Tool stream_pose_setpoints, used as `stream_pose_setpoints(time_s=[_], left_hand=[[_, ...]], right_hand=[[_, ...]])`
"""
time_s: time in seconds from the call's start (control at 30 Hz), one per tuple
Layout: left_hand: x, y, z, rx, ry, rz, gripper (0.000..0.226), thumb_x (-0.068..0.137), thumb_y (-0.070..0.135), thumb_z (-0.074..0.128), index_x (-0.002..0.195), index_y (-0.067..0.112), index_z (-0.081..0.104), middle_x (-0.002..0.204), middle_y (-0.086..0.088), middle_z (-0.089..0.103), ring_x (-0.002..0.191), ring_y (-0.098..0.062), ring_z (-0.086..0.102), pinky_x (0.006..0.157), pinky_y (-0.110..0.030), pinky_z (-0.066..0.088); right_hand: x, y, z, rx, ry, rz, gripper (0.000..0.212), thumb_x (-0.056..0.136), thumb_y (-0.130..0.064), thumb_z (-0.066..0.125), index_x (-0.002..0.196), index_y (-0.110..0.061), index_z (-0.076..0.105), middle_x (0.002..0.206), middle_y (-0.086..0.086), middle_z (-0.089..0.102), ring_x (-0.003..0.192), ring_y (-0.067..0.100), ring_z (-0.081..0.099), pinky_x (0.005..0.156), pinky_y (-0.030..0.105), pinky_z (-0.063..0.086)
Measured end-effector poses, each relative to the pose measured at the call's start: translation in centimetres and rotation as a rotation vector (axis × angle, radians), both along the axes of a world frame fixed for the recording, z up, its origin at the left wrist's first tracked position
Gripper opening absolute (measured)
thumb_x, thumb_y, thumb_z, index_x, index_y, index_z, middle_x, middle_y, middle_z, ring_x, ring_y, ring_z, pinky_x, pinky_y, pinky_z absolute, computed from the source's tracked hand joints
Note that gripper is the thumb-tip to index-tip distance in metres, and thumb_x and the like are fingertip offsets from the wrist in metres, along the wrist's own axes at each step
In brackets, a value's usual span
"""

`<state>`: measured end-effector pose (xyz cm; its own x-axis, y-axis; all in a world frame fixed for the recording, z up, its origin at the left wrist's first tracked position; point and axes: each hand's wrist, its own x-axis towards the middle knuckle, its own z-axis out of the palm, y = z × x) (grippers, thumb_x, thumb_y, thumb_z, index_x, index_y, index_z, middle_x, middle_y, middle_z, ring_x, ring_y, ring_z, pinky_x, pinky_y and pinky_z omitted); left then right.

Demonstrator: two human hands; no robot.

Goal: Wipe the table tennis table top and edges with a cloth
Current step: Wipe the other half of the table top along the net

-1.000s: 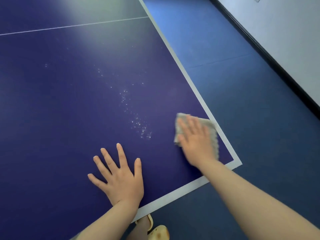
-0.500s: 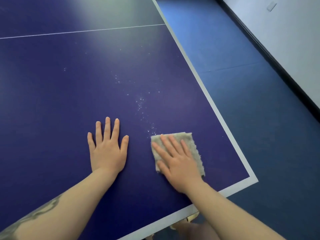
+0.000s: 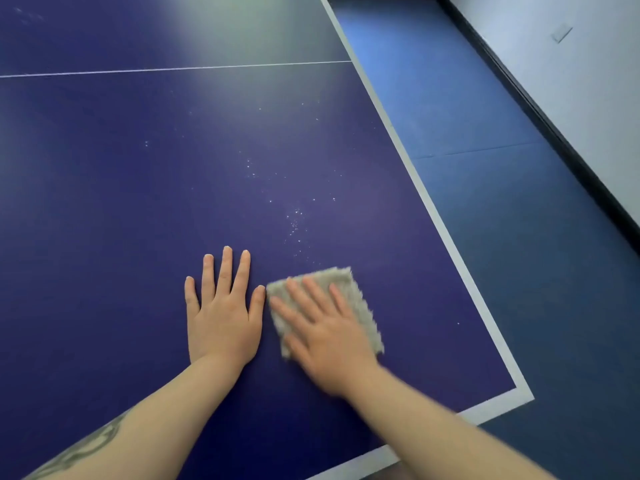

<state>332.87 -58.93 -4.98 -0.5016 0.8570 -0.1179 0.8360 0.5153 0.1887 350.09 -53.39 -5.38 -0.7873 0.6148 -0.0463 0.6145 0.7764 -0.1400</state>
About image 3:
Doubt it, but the person's left hand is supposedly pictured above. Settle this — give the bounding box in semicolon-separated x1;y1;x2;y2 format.
184;246;267;367

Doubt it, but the grey cleaning cloth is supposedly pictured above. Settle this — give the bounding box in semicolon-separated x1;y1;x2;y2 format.
265;267;385;359

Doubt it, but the person's right hand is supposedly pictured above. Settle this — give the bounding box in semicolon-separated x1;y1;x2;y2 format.
269;277;379;398

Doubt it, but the person's left forearm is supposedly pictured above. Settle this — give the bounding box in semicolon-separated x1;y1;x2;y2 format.
22;353;246;480

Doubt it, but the blue table tennis table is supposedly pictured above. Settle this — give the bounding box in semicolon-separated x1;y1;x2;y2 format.
0;0;535;480

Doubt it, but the person's right forearm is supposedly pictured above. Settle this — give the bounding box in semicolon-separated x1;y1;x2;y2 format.
345;364;556;480

